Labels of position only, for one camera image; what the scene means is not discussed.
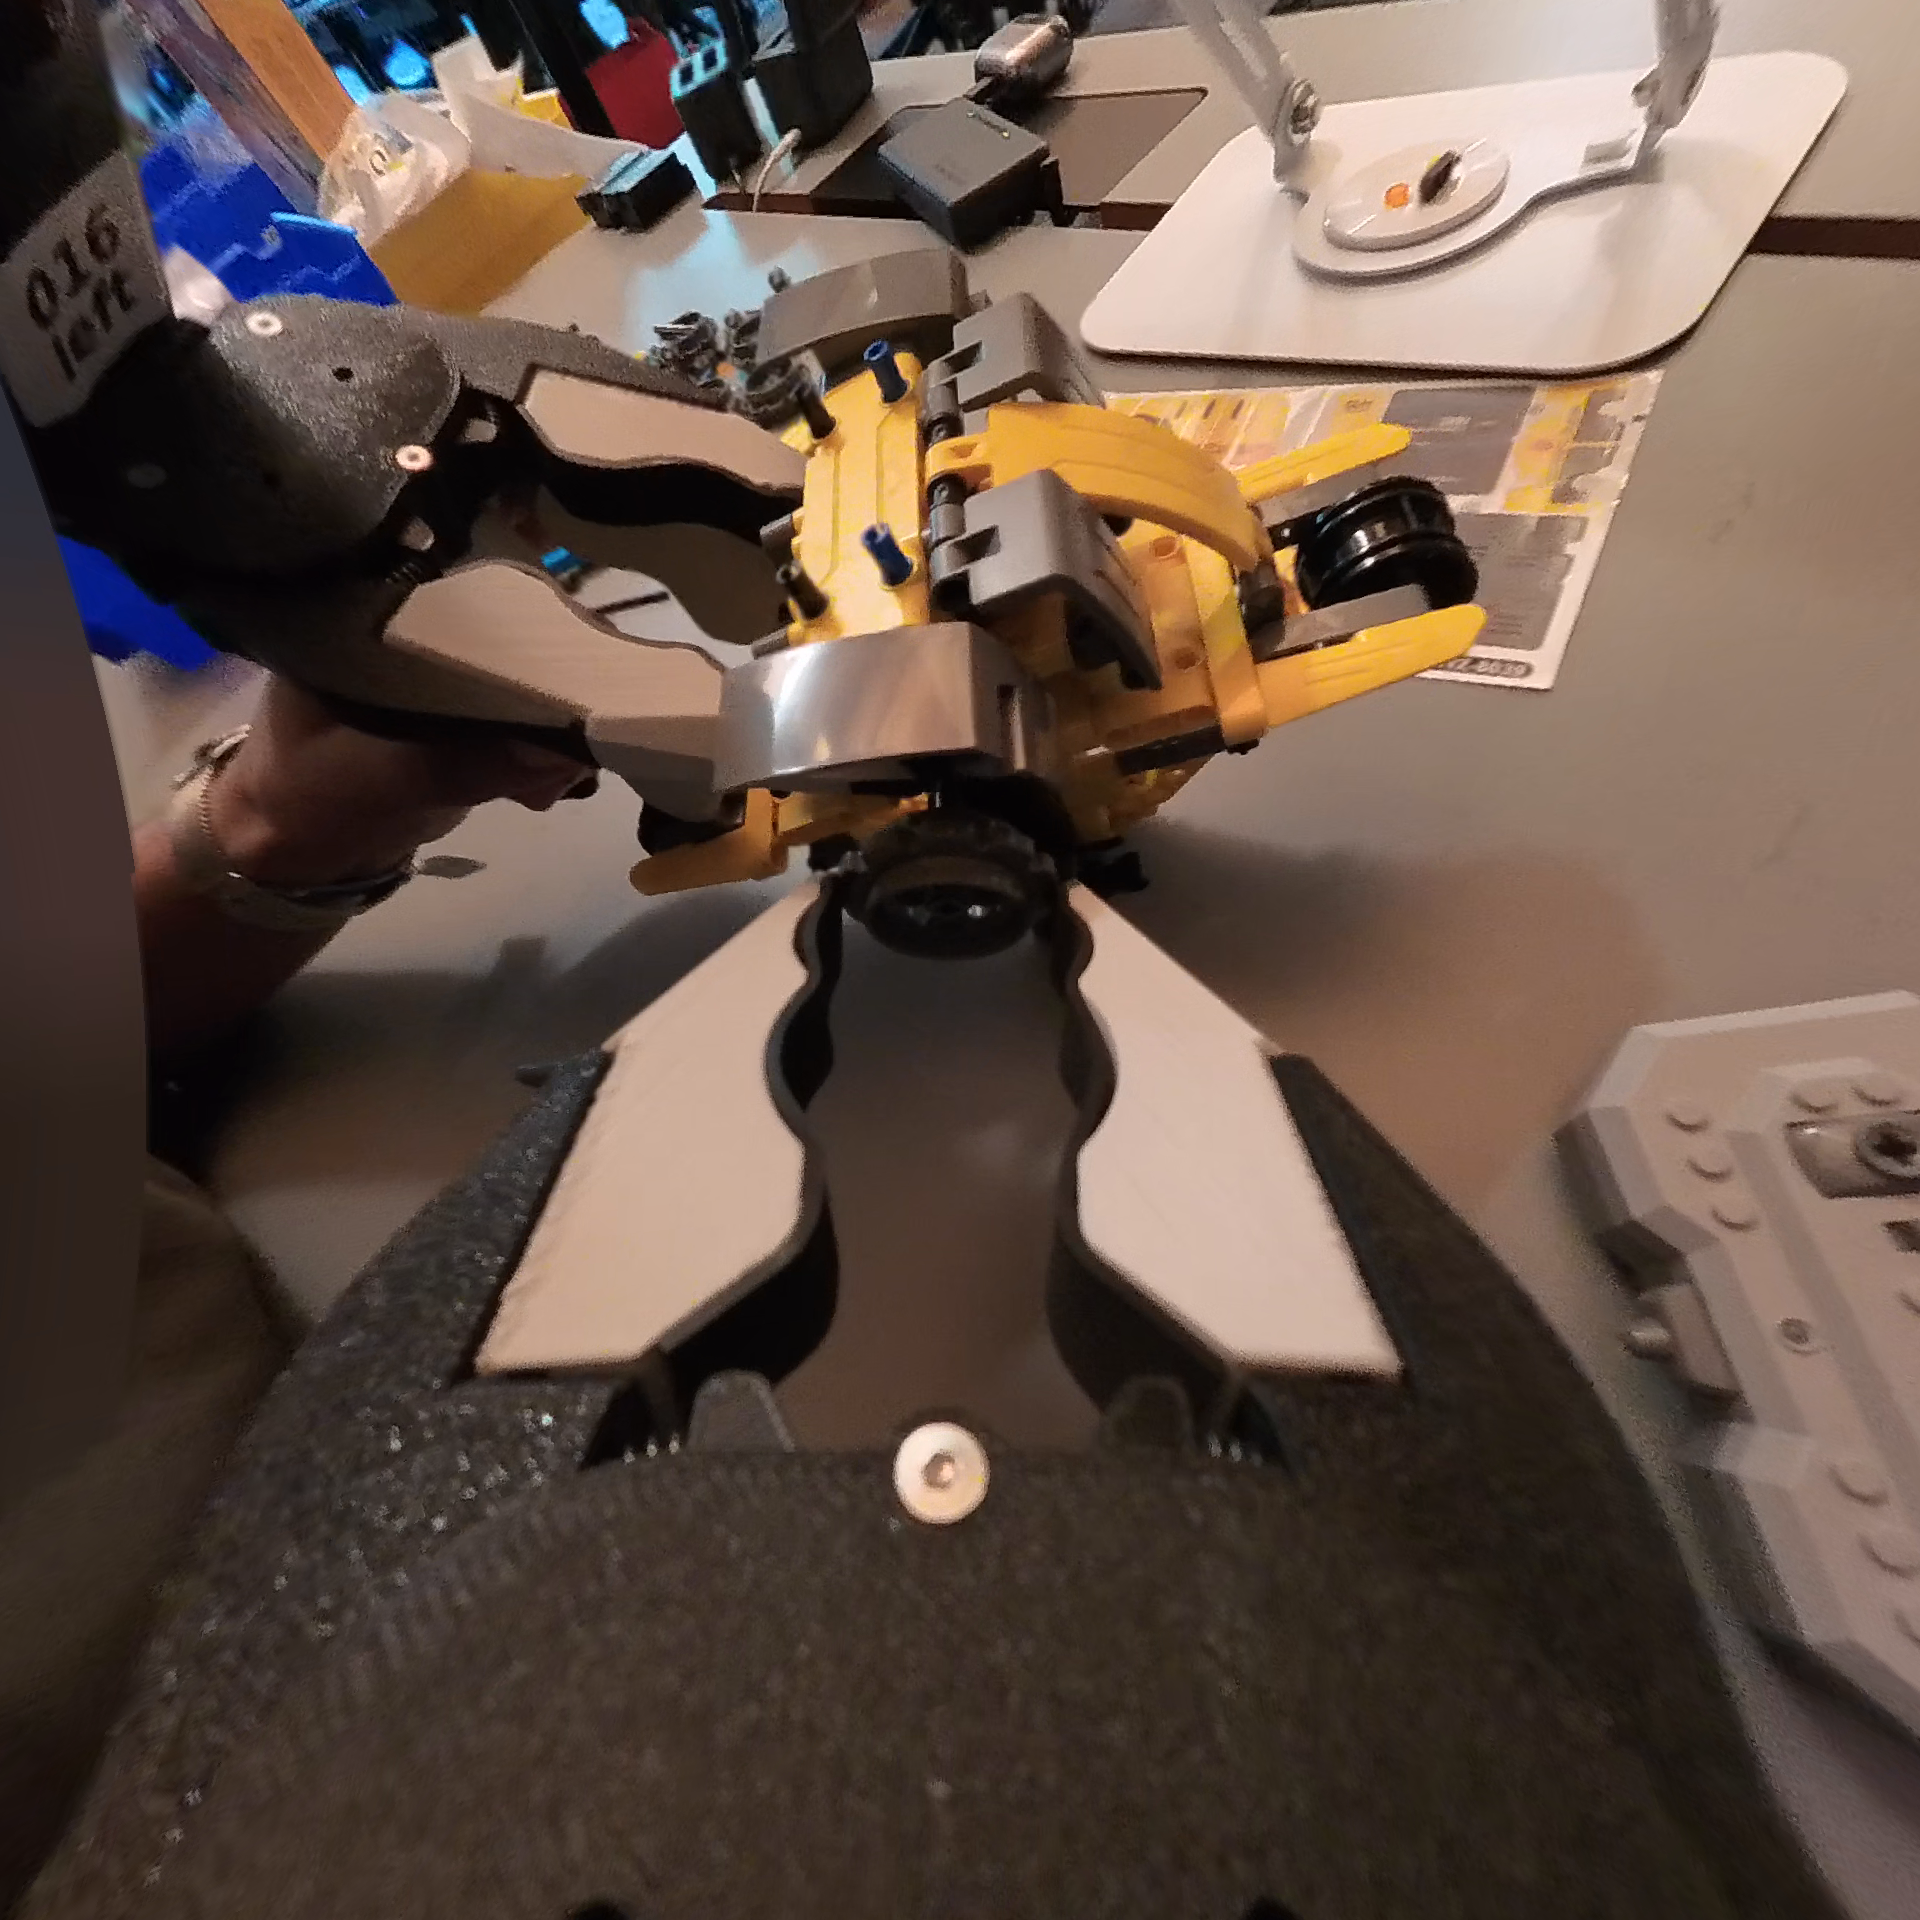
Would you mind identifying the light grey toy battery box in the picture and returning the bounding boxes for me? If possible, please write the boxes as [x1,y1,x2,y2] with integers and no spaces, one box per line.
[1556,990,1920,1748]

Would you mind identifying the yellow grey sticker sheet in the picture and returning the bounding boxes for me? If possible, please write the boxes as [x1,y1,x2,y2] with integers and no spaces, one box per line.
[1102,372,1665,692]

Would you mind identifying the person's left hand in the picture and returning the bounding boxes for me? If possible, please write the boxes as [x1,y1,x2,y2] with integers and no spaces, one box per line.
[222,702,601,889]

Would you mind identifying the small blue parts bin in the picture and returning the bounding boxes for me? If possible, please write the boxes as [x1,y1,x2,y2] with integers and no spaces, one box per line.
[143,142,401,309]
[60,538,215,673]

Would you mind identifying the red object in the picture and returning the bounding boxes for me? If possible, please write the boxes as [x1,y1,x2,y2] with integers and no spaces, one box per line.
[583,0,681,139]

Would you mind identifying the black power adapter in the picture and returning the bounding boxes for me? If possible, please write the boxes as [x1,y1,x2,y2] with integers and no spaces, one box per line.
[673,52,771,179]

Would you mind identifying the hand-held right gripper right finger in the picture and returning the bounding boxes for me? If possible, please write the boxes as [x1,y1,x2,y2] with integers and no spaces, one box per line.
[1047,877,1409,1386]

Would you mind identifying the yellow plastic bin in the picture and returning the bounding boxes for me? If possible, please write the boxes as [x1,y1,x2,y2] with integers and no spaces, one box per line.
[374,163,590,309]

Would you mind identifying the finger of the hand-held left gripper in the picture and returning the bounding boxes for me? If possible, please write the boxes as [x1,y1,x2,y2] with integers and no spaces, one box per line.
[508,367,818,558]
[377,566,752,825]

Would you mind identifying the grey toy gear wheel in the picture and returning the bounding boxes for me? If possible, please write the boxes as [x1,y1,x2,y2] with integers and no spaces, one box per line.
[839,809,1051,963]

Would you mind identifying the silver metal device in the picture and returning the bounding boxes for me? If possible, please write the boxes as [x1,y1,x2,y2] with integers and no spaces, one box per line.
[972,18,1078,105]

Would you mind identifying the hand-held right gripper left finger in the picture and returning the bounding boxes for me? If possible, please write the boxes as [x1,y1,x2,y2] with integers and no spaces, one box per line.
[472,877,842,1383]

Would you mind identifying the white book stand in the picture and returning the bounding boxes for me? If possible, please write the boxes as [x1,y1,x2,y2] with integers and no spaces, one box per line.
[1080,0,1850,378]

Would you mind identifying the person's left forearm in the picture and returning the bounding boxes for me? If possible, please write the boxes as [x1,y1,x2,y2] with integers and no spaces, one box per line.
[134,815,324,1082]

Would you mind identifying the clear plastic bag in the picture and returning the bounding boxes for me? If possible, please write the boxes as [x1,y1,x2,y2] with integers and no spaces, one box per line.
[318,94,472,242]

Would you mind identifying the person's tan pants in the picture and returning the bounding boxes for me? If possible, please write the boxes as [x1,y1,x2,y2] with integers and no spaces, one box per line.
[0,1155,318,1729]

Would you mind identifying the wooden board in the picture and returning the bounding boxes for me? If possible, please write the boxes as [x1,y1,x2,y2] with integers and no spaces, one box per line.
[193,0,369,174]

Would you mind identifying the pile of loose toy parts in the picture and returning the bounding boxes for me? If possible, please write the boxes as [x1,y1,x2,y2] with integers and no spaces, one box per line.
[644,269,799,413]

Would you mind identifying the black square box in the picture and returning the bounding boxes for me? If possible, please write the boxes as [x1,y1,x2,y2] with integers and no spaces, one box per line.
[874,95,1051,245]

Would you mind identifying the silver wrist bracelet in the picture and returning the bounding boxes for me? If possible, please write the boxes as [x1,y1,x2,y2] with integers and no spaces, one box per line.
[163,724,489,921]

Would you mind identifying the yellow toy brick vehicle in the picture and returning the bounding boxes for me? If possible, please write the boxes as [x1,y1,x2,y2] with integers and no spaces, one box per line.
[627,251,1491,903]

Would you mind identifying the small black case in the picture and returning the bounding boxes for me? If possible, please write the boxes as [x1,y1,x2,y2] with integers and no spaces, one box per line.
[575,146,704,231]

